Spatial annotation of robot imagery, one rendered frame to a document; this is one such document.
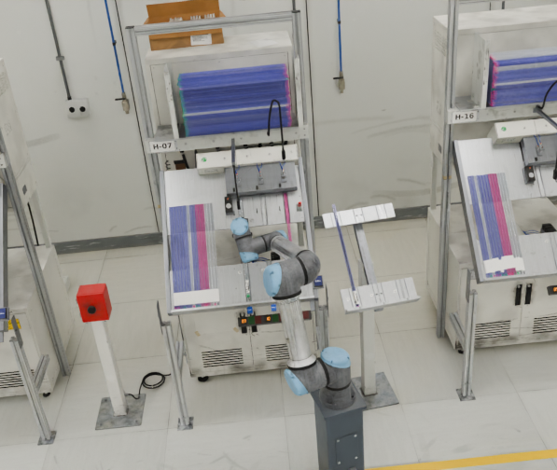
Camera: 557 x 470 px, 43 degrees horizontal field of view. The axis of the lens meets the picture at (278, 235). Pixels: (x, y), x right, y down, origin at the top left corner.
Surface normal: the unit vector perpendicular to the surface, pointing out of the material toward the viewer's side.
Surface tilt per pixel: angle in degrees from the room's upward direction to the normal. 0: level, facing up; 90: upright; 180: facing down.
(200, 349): 90
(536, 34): 90
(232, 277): 43
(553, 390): 0
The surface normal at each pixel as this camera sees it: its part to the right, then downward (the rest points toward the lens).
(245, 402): -0.08, -0.87
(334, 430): 0.30, 0.44
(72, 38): 0.06, 0.48
